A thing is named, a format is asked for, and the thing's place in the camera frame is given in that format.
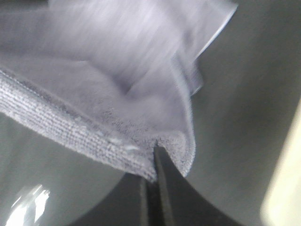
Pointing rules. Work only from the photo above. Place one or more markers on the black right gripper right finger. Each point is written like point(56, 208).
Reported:
point(180, 203)

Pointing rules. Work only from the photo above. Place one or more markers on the cream plastic storage bin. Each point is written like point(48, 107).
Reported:
point(281, 205)

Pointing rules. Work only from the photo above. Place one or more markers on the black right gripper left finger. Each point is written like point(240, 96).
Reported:
point(125, 205)

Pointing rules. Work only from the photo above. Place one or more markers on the clear tape strip centre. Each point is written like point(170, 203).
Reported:
point(29, 207)

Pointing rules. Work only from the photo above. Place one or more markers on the grey microfibre towel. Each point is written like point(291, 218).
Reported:
point(109, 79)

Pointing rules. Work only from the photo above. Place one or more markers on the black table cloth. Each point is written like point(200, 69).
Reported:
point(251, 76)

